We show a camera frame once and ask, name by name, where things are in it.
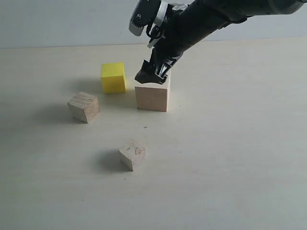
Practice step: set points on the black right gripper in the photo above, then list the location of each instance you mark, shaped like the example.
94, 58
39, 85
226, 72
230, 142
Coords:
166, 52

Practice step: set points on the large light wooden cube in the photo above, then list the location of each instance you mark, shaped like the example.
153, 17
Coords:
152, 96

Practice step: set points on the yellow cube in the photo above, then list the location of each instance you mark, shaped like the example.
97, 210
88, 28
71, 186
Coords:
113, 78

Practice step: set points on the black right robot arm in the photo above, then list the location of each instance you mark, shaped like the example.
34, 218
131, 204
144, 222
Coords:
201, 18

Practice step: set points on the medium grained wooden cube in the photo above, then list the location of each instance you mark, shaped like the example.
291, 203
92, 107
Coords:
84, 107

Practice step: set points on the small pale wooden cube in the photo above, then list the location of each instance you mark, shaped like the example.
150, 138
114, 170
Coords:
132, 154

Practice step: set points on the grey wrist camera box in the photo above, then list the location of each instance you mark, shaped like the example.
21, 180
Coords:
147, 12

